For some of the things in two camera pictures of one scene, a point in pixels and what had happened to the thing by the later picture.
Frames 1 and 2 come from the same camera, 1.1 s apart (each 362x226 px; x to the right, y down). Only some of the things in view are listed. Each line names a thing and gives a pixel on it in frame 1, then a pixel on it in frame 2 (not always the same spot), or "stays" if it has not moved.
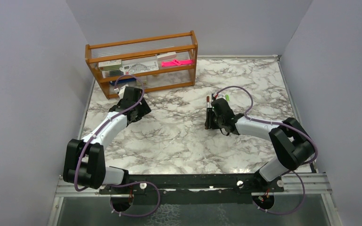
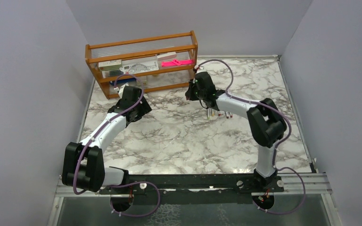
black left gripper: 143,109 stays
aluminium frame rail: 314,183 stays
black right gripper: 209,123 -> 189,94
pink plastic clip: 176,62 stays
